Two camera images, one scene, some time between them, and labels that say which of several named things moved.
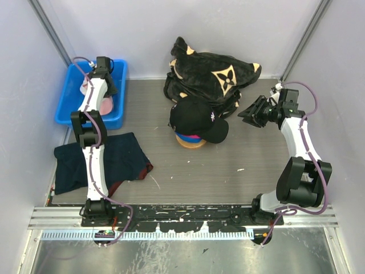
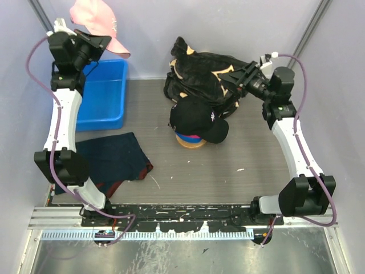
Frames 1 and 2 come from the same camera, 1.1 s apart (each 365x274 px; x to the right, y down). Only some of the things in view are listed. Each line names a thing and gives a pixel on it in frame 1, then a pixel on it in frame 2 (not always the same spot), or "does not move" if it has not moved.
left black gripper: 112,92 to 99,43
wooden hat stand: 190,145 does not move
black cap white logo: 196,117 does not move
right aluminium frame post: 311,28 does not move
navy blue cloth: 124,161 does not move
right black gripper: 256,120 to 242,77
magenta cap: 195,136 does not move
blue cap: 188,138 does not move
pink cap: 105,105 to 98,17
